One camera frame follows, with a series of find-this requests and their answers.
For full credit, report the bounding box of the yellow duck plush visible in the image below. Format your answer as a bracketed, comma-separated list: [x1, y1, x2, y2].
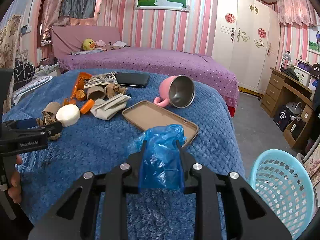
[82, 38, 96, 50]

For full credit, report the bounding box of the beige cloth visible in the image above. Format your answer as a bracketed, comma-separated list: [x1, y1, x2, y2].
[90, 94, 131, 120]

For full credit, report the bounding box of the wooden desk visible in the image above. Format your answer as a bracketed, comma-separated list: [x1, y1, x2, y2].
[261, 69, 315, 150]

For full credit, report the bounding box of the black patterned bag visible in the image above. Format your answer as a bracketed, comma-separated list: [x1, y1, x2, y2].
[13, 60, 36, 91]

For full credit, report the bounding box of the orange snack wrapper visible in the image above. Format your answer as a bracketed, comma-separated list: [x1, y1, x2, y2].
[70, 72, 92, 99]

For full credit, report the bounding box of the pink curtain valance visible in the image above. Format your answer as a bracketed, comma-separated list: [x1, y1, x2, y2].
[277, 0, 319, 27]

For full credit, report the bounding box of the pink headboard cover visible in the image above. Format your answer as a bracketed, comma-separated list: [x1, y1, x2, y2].
[50, 25, 121, 59]

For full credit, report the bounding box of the small orange peel piece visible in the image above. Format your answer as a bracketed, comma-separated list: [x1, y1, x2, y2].
[62, 98, 76, 106]

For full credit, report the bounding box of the desk lamp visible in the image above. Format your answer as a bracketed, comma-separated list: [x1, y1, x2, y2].
[280, 50, 291, 70]

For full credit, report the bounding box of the cardboard tube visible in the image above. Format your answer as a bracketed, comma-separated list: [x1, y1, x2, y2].
[87, 85, 106, 101]

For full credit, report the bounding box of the white round lid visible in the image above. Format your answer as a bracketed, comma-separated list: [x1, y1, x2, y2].
[56, 104, 80, 127]

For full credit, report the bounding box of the black smartphone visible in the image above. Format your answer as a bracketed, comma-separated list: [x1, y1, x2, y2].
[116, 73, 150, 88]

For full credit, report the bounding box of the pink steel-lined mug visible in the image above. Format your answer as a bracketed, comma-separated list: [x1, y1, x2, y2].
[153, 75, 195, 108]

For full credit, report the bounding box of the light blue laundry basket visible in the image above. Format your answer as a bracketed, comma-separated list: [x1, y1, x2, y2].
[247, 149, 315, 239]

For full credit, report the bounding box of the white storage box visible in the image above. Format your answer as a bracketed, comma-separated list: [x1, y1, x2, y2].
[294, 66, 311, 87]

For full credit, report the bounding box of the black shopping bag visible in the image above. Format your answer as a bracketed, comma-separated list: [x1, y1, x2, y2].
[273, 105, 293, 132]

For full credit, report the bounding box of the patterned fabric pouch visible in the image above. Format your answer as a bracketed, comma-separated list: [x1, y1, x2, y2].
[84, 72, 118, 89]

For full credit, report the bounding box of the person's left hand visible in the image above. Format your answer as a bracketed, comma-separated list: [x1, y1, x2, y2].
[8, 167, 22, 204]

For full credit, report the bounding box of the crumpled brown paper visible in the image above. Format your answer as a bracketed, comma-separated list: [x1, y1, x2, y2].
[106, 83, 127, 99]

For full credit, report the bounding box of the purple dotted bed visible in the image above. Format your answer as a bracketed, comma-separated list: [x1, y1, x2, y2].
[54, 47, 239, 116]

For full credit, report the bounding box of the brown paper cup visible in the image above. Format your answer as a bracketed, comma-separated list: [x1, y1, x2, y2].
[36, 102, 62, 141]

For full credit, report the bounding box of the small framed couple photo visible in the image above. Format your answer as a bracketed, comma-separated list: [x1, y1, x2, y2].
[308, 26, 320, 55]

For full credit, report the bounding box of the tan phone case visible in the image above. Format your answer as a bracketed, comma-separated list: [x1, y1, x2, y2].
[122, 100, 200, 147]

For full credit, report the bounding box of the blue plastic bag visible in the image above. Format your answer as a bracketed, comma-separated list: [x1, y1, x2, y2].
[126, 124, 185, 191]

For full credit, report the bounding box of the white wardrobe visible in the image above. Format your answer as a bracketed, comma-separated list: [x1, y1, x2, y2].
[212, 0, 280, 94]

